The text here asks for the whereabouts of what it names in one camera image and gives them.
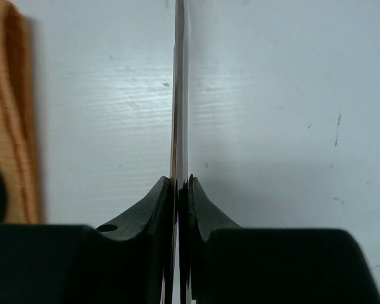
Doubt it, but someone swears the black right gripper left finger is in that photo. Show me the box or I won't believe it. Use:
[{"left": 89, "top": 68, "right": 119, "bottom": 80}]
[{"left": 0, "top": 177, "right": 174, "bottom": 303}]

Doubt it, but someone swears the orange cloth placemat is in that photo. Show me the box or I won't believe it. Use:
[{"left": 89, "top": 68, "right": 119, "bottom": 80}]
[{"left": 0, "top": 1, "right": 42, "bottom": 224}]

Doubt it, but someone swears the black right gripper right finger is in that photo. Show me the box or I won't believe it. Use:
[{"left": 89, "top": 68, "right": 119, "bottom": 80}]
[{"left": 177, "top": 177, "right": 380, "bottom": 303}]

